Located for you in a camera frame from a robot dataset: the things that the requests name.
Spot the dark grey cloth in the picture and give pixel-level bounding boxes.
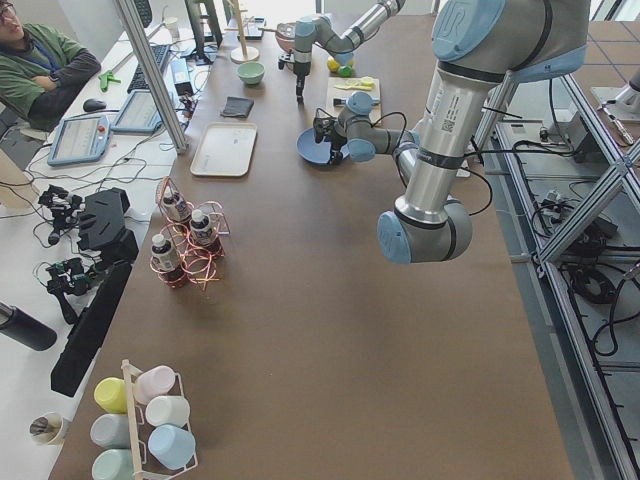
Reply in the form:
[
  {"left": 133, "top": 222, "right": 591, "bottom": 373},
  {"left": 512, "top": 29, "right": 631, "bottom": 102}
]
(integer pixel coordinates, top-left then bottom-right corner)
[{"left": 220, "top": 96, "right": 254, "bottom": 118}]

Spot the black computer mouse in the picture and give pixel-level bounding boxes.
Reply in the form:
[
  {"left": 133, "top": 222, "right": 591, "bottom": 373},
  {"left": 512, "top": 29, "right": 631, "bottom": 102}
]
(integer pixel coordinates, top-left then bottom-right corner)
[{"left": 83, "top": 98, "right": 106, "bottom": 113}]

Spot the wooden cup tree stand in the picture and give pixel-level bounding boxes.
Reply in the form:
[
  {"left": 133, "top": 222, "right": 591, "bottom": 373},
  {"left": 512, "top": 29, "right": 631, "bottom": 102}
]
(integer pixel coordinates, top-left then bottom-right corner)
[{"left": 225, "top": 0, "right": 260, "bottom": 64}]

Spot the aluminium frame post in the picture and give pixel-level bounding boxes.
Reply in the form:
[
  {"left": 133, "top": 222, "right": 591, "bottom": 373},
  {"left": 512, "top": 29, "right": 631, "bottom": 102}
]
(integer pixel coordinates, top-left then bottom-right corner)
[{"left": 114, "top": 0, "right": 188, "bottom": 155}]

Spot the teach pendant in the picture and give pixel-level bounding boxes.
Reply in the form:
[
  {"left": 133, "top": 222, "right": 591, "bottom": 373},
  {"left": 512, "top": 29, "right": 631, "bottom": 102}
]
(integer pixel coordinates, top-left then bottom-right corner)
[
  {"left": 111, "top": 89, "right": 162, "bottom": 134},
  {"left": 47, "top": 115, "right": 110, "bottom": 167}
]

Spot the mint green cup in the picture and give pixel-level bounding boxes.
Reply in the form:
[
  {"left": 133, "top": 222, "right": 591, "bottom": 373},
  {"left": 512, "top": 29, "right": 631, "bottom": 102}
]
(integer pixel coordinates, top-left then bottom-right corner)
[{"left": 91, "top": 449, "right": 134, "bottom": 480}]

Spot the pink cup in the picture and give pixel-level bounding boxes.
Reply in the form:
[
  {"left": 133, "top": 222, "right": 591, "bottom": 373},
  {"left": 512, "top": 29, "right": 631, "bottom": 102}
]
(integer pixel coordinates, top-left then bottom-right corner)
[{"left": 133, "top": 365, "right": 175, "bottom": 405}]

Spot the yellow plastic peeler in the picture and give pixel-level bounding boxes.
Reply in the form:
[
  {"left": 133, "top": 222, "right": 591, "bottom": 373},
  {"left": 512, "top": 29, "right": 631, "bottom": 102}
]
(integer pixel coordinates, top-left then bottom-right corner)
[{"left": 333, "top": 76, "right": 376, "bottom": 91}]

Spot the black bottle flask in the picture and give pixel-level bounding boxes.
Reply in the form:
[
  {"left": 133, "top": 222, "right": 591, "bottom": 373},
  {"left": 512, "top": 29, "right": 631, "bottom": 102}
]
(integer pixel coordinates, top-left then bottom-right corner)
[{"left": 1, "top": 303, "right": 57, "bottom": 351}]

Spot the yellow cup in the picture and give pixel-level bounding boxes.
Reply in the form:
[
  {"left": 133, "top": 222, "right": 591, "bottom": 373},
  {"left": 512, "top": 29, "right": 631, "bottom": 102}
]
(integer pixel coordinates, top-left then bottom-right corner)
[{"left": 94, "top": 377, "right": 127, "bottom": 414}]

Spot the green bowl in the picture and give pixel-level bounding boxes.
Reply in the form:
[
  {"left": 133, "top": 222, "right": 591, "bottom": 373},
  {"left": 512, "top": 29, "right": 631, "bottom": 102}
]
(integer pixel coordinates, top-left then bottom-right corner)
[{"left": 237, "top": 61, "right": 265, "bottom": 86}]

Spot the dark drink bottle front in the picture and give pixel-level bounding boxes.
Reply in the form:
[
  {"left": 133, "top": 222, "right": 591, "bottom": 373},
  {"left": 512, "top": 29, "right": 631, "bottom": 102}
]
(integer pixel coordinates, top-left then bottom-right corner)
[{"left": 151, "top": 233, "right": 181, "bottom": 273}]

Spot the seated person green shirt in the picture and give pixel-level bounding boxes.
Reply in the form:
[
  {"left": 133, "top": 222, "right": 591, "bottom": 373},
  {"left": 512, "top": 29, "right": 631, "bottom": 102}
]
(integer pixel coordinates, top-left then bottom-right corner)
[{"left": 1, "top": 1, "right": 101, "bottom": 132}]

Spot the dark drink bottle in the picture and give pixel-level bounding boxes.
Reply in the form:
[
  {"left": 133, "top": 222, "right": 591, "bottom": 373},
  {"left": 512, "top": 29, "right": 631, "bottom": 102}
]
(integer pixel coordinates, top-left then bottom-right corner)
[
  {"left": 162, "top": 189, "right": 190, "bottom": 222},
  {"left": 151, "top": 233, "right": 181, "bottom": 273},
  {"left": 190, "top": 209, "right": 215, "bottom": 247}
]

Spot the paper cup with utensils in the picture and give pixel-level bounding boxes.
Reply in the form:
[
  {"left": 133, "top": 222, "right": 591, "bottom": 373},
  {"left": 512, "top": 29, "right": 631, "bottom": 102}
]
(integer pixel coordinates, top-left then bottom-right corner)
[{"left": 29, "top": 412, "right": 71, "bottom": 445}]

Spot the teach pendant right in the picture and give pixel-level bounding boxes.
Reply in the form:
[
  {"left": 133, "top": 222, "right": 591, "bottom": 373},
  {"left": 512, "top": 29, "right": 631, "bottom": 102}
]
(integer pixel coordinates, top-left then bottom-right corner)
[{"left": 111, "top": 89, "right": 162, "bottom": 134}]

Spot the black keyboard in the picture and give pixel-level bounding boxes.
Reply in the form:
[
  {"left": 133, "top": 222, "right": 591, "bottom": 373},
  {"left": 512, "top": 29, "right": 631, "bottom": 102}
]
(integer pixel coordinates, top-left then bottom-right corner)
[{"left": 126, "top": 43, "right": 173, "bottom": 95}]

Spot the yellow lemon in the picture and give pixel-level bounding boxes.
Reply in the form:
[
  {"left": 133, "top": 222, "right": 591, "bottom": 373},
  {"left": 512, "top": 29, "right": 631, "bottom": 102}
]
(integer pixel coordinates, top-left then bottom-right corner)
[{"left": 326, "top": 57, "right": 340, "bottom": 73}]

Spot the white cup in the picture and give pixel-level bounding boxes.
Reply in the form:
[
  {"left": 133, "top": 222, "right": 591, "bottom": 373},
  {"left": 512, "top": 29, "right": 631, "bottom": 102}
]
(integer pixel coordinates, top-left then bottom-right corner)
[{"left": 145, "top": 395, "right": 191, "bottom": 428}]

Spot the blue plate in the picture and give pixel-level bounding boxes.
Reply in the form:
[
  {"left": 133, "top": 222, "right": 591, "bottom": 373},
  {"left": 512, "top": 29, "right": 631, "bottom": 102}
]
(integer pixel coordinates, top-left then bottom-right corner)
[{"left": 296, "top": 128, "right": 349, "bottom": 166}]

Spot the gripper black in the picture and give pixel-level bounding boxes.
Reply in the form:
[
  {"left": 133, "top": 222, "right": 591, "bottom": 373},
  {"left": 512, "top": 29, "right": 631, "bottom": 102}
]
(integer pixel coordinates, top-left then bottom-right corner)
[
  {"left": 278, "top": 49, "right": 311, "bottom": 103},
  {"left": 313, "top": 110, "right": 347, "bottom": 165}
]

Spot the light blue cup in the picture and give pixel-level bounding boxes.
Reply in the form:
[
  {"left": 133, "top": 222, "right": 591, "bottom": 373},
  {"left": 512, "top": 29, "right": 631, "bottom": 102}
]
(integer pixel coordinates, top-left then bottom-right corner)
[{"left": 147, "top": 424, "right": 196, "bottom": 470}]

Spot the wooden cutting board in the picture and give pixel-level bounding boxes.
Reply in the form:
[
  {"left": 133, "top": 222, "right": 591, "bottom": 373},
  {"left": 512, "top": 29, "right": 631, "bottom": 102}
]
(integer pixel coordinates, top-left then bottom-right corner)
[{"left": 324, "top": 76, "right": 383, "bottom": 127}]

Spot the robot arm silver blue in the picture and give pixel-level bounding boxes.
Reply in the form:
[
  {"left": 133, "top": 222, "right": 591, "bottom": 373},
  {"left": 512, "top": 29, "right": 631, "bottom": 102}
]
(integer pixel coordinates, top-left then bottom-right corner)
[
  {"left": 293, "top": 0, "right": 405, "bottom": 104},
  {"left": 313, "top": 1, "right": 590, "bottom": 264}
]

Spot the teach pendant left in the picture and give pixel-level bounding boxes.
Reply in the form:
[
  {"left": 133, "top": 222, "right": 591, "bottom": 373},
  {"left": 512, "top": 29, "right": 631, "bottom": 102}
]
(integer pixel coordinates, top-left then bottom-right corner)
[{"left": 47, "top": 115, "right": 110, "bottom": 167}]

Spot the dark drink bottle middle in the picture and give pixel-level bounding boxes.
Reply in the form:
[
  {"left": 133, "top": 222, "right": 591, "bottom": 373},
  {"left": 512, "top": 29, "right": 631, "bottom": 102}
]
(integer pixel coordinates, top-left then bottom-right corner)
[{"left": 190, "top": 209, "right": 215, "bottom": 247}]

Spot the pink bowl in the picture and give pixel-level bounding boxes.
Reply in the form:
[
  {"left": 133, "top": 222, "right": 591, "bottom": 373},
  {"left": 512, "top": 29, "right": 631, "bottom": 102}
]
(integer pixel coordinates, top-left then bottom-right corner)
[{"left": 275, "top": 22, "right": 296, "bottom": 53}]

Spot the beige tray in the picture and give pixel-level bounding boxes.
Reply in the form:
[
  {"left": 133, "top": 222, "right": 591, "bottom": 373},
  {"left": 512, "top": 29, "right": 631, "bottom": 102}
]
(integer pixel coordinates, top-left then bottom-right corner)
[{"left": 190, "top": 122, "right": 257, "bottom": 177}]

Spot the grey cup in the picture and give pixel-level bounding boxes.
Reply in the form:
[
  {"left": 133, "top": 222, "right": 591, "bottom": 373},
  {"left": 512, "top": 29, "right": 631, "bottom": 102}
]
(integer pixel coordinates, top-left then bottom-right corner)
[{"left": 90, "top": 413, "right": 130, "bottom": 449}]

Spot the green lime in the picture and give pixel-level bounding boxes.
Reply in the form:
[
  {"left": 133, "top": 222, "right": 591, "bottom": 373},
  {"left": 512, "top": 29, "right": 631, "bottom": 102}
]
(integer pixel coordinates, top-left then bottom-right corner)
[{"left": 337, "top": 65, "right": 353, "bottom": 78}]

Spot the copper wire bottle rack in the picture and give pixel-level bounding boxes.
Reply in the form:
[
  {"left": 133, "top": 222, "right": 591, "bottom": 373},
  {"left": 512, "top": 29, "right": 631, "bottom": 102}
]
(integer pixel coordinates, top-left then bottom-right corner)
[{"left": 149, "top": 176, "right": 230, "bottom": 290}]

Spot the white wire cup rack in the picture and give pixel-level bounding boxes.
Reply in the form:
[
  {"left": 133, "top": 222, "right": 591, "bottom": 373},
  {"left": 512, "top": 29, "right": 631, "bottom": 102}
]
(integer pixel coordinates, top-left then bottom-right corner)
[{"left": 121, "top": 360, "right": 199, "bottom": 479}]

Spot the dark drink bottle back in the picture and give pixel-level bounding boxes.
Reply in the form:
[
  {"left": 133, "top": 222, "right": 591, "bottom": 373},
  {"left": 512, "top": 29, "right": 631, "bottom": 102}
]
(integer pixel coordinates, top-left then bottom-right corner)
[{"left": 162, "top": 189, "right": 190, "bottom": 222}]

